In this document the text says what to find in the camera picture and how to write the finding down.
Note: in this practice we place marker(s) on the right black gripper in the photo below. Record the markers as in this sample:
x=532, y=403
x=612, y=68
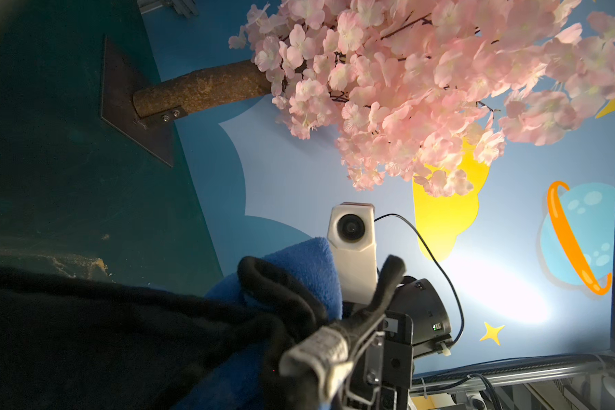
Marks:
x=416, y=324

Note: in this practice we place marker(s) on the blue wiping cloth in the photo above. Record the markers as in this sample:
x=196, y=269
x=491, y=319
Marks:
x=267, y=343

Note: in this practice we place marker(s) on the pink cherry blossom tree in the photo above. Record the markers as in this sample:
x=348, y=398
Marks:
x=412, y=86

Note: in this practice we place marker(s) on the dark square tree base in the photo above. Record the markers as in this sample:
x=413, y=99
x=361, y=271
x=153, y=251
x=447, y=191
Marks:
x=120, y=81

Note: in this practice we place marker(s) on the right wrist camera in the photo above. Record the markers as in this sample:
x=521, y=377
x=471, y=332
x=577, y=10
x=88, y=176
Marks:
x=352, y=241

